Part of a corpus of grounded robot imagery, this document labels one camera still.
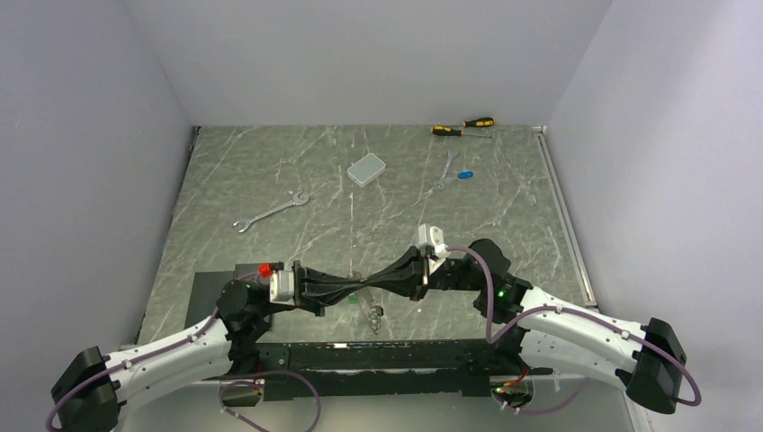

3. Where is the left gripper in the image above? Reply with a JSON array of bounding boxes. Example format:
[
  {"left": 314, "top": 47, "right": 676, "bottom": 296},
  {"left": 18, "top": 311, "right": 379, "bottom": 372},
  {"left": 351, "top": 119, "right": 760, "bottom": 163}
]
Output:
[{"left": 257, "top": 259, "right": 367, "bottom": 317}]

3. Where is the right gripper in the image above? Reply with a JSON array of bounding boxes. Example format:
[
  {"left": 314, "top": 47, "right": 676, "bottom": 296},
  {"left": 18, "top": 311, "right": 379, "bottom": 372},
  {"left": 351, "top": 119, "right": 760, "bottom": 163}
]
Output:
[{"left": 366, "top": 247, "right": 484, "bottom": 302}]

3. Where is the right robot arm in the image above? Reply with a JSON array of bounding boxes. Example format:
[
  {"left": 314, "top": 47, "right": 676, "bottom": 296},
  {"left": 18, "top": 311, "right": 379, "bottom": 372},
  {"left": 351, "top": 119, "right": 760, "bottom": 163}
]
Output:
[{"left": 361, "top": 238, "right": 702, "bottom": 414}]

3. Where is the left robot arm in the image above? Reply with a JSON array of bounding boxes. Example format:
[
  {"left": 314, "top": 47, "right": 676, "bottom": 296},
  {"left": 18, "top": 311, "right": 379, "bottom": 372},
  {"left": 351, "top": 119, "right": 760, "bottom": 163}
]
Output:
[{"left": 45, "top": 262, "right": 367, "bottom": 431}]

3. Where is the small silver wrench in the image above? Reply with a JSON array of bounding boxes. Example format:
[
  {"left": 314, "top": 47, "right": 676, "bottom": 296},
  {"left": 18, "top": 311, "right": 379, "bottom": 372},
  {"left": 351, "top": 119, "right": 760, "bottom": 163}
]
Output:
[{"left": 435, "top": 148, "right": 459, "bottom": 191}]

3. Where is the large silver wrench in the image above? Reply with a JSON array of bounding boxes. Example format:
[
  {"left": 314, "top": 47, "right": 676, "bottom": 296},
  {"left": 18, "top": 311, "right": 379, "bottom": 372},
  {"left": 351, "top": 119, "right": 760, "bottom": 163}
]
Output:
[{"left": 232, "top": 190, "right": 310, "bottom": 233}]

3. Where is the clear plastic box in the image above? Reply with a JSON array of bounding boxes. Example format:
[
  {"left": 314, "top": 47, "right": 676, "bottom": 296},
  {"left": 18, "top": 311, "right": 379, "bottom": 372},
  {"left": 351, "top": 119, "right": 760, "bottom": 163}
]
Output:
[{"left": 346, "top": 153, "right": 386, "bottom": 187}]

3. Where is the lower yellow black screwdriver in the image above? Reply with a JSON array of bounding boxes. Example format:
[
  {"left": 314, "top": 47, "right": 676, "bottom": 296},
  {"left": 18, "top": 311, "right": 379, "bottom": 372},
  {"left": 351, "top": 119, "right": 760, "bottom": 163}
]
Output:
[{"left": 430, "top": 125, "right": 491, "bottom": 139}]

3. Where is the yellow black screwdriver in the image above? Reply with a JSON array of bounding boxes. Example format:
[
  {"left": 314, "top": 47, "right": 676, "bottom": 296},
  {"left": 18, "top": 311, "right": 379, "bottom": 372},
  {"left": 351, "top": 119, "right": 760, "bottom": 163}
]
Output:
[
  {"left": 430, "top": 125, "right": 491, "bottom": 139},
  {"left": 462, "top": 117, "right": 495, "bottom": 129}
]

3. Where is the upper yellow black screwdriver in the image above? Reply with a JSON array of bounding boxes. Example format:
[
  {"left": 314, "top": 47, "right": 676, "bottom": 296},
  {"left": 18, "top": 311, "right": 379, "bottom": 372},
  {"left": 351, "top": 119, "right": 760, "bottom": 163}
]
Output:
[{"left": 462, "top": 117, "right": 495, "bottom": 129}]

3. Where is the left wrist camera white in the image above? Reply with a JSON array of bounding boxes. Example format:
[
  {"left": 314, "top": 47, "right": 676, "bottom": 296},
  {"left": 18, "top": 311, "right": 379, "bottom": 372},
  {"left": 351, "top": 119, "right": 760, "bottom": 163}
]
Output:
[{"left": 256, "top": 263, "right": 296, "bottom": 306}]

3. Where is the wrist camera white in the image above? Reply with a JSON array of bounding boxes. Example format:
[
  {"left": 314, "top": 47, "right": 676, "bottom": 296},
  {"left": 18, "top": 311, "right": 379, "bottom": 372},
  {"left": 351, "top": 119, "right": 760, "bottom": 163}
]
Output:
[
  {"left": 413, "top": 223, "right": 450, "bottom": 260},
  {"left": 256, "top": 263, "right": 296, "bottom": 306}
]

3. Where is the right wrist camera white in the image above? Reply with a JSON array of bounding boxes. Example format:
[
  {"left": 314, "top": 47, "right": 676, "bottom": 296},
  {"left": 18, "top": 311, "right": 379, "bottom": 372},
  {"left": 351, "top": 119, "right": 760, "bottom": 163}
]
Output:
[{"left": 413, "top": 223, "right": 450, "bottom": 260}]

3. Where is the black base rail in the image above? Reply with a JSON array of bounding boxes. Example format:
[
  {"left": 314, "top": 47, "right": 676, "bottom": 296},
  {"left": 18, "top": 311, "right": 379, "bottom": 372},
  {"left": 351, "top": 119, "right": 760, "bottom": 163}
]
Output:
[{"left": 222, "top": 338, "right": 551, "bottom": 397}]

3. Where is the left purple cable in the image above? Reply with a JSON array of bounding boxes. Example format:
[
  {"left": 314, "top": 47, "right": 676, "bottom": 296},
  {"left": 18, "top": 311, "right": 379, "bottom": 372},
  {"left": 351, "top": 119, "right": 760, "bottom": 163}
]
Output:
[{"left": 44, "top": 271, "right": 323, "bottom": 432}]

